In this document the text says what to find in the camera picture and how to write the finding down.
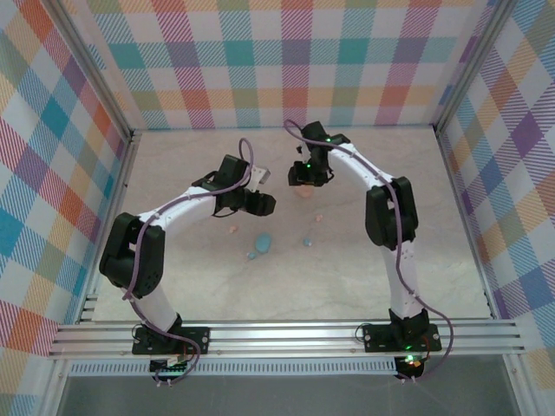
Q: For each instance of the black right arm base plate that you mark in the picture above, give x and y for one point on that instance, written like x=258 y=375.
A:
x=377 y=340

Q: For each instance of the aluminium frame post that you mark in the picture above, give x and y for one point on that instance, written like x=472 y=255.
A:
x=472 y=65
x=96 y=65

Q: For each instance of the light blue earbud charging case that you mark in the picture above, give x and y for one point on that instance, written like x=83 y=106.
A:
x=263 y=243

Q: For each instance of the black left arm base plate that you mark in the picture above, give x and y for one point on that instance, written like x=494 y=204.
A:
x=199 y=338

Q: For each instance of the aluminium mounting rail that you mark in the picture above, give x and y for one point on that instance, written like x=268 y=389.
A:
x=282 y=340

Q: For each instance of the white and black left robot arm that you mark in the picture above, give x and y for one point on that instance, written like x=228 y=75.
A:
x=162 y=219

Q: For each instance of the aluminium side rail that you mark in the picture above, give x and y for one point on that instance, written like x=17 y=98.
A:
x=467 y=216
x=122 y=182

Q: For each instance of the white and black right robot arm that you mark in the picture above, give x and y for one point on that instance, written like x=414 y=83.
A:
x=403 y=277

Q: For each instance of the pink earbud charging case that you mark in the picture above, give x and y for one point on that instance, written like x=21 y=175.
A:
x=303 y=191

